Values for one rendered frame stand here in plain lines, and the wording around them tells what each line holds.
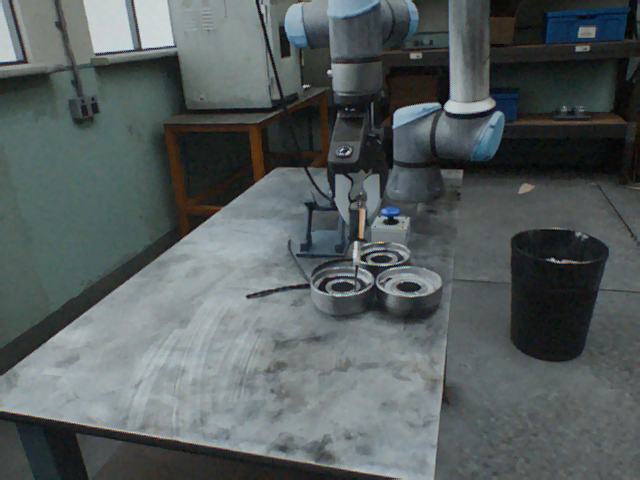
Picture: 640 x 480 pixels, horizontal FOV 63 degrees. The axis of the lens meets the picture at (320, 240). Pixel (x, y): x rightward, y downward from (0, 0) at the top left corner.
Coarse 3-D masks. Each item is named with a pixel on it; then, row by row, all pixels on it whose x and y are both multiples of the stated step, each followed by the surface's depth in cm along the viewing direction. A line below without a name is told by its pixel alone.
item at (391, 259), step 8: (368, 248) 99; (376, 248) 100; (384, 248) 100; (392, 248) 99; (400, 248) 98; (408, 248) 96; (368, 256) 96; (376, 256) 97; (384, 256) 97; (392, 256) 96; (408, 256) 93; (360, 264) 92; (368, 264) 91; (376, 264) 90; (384, 264) 90; (392, 264) 90; (400, 264) 91; (408, 264) 93; (376, 272) 91
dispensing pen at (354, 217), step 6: (360, 192) 86; (360, 198) 86; (360, 204) 86; (354, 210) 84; (354, 216) 84; (354, 222) 84; (354, 228) 83; (348, 234) 83; (354, 234) 83; (354, 240) 85; (360, 240) 85; (354, 246) 85; (360, 246) 84; (354, 252) 84; (360, 252) 85; (354, 258) 84; (354, 264) 84; (354, 270) 84; (354, 276) 84; (354, 282) 84; (354, 288) 83
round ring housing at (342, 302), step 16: (320, 272) 89; (336, 272) 91; (352, 272) 90; (368, 272) 88; (336, 288) 88; (352, 288) 88; (368, 288) 83; (320, 304) 83; (336, 304) 82; (352, 304) 82; (368, 304) 85
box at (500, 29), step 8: (496, 0) 404; (504, 0) 403; (520, 0) 372; (496, 8) 406; (504, 8) 404; (496, 16) 407; (504, 16) 405; (512, 16) 400; (496, 24) 376; (504, 24) 375; (512, 24) 374; (496, 32) 378; (504, 32) 376; (512, 32) 375; (496, 40) 379; (504, 40) 378; (512, 40) 378
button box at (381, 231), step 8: (376, 216) 112; (376, 224) 107; (384, 224) 107; (392, 224) 106; (400, 224) 106; (408, 224) 108; (376, 232) 106; (384, 232) 105; (392, 232) 105; (400, 232) 104; (408, 232) 107; (376, 240) 106; (384, 240) 106; (392, 240) 106; (400, 240) 105; (408, 240) 109
